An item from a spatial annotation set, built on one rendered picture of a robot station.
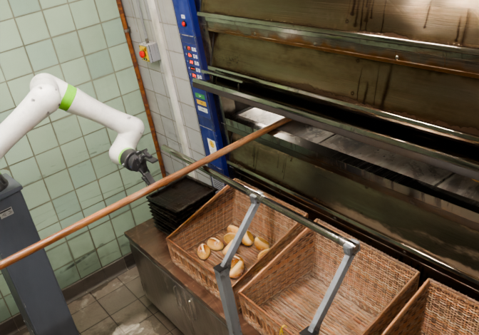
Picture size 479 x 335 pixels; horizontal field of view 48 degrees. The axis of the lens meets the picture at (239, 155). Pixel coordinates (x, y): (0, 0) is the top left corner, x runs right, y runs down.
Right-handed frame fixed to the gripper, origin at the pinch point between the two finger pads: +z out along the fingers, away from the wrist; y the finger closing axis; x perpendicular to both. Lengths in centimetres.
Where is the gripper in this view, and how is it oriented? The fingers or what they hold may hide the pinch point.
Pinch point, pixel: (157, 174)
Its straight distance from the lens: 230.9
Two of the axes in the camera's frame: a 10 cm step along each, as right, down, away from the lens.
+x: -7.7, 4.0, -5.0
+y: 1.6, 8.8, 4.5
